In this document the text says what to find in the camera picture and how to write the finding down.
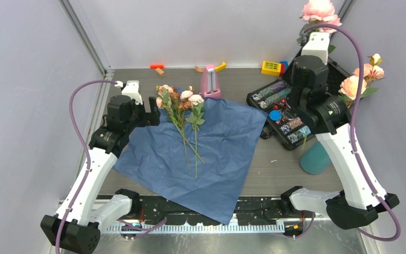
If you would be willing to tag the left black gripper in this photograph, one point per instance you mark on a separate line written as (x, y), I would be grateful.
(148, 118)

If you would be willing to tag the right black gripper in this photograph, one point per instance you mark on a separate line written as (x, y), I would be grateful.
(325, 57)

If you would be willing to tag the pink rose stem with bud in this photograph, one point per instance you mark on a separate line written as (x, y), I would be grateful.
(163, 102)

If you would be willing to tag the brown rose stem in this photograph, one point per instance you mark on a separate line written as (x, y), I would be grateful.
(177, 114)

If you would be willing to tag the pale pink double rose stem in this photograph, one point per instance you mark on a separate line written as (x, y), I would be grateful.
(194, 104)

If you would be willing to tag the large pink peony stem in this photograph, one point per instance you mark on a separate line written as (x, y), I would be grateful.
(318, 12)

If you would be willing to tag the peach rose bud stem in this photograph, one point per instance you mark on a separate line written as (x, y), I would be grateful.
(372, 72)

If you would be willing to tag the dark blue wrapping paper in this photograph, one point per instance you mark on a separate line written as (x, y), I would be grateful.
(202, 169)

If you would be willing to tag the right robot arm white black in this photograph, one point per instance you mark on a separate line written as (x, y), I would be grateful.
(362, 198)

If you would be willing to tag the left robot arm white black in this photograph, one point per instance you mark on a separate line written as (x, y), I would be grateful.
(75, 226)

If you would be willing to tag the teal cylindrical vase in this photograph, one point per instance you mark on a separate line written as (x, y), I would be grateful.
(315, 160)

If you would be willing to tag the blue toy block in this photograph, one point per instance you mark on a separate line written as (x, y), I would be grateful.
(285, 64)

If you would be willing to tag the small wooden block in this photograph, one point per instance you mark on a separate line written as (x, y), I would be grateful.
(160, 72)

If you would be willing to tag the yellow toy block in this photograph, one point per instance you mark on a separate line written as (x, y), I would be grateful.
(272, 68)

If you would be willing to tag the blue round chip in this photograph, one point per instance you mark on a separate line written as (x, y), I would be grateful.
(275, 115)

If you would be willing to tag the wooden curved block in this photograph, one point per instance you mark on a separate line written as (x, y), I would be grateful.
(198, 69)

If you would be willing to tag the black poker chip case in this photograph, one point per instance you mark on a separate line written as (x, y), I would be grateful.
(295, 126)

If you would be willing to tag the pink metronome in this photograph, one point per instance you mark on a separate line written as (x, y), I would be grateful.
(209, 84)

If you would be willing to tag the yellow curved block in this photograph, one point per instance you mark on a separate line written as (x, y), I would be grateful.
(220, 67)

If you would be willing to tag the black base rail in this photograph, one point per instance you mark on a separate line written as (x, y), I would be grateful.
(248, 210)

